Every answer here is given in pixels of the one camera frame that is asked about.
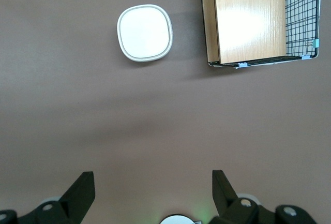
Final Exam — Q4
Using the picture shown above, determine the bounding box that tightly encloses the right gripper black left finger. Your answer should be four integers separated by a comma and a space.
0, 171, 96, 224

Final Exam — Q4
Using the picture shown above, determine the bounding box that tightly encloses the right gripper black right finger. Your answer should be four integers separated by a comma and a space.
212, 170, 318, 224

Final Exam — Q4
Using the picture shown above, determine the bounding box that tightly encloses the white round disc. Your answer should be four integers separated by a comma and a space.
160, 214, 196, 224

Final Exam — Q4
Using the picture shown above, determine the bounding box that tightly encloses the white square plate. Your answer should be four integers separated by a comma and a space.
116, 4, 174, 62

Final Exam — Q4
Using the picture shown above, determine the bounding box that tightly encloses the wooden box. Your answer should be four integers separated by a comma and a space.
199, 0, 287, 65

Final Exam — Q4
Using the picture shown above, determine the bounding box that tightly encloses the black wire mesh rack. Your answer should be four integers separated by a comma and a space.
208, 0, 321, 69

